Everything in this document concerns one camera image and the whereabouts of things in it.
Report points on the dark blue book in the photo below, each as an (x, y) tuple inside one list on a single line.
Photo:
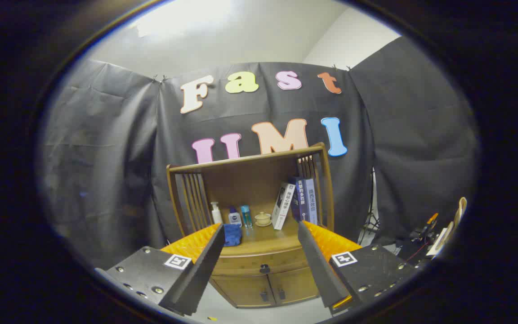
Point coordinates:
[(301, 200)]

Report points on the cream lidded teacup with saucer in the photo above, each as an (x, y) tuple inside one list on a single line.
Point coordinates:
[(263, 219)]

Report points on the wooden cabinet door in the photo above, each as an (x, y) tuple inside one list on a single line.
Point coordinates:
[(241, 290), (297, 285)]

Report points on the white book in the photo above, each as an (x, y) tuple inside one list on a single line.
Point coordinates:
[(283, 207)]

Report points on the clear blue bottle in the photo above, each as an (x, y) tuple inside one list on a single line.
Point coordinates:
[(246, 218)]

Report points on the folded blue towel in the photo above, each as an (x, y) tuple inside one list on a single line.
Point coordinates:
[(233, 235)]

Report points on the white bottle with blue cap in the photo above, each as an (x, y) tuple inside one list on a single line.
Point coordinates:
[(234, 218)]

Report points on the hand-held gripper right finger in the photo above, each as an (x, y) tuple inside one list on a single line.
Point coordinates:
[(319, 270)]

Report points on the white pump bottle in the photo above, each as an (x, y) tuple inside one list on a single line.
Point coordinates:
[(216, 216)]

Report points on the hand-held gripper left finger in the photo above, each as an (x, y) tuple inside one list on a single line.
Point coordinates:
[(198, 274)]

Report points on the beige wooden board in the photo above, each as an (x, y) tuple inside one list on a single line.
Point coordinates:
[(460, 211)]

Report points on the wooden countertop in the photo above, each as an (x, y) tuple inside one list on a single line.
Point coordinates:
[(263, 240)]

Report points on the wooden cabinet with shelf frame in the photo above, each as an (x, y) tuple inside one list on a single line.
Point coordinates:
[(250, 180)]

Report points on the black backdrop cloth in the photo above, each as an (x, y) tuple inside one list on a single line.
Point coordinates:
[(106, 135)]

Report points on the pale lilac book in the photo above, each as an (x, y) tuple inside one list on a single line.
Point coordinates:
[(311, 202)]

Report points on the wooden drawer with black knob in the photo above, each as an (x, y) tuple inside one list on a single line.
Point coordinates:
[(250, 263)]

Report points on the black light stand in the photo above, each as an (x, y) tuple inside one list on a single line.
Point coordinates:
[(370, 223)]

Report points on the black device with orange clip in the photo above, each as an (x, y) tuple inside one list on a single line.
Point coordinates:
[(421, 240)]

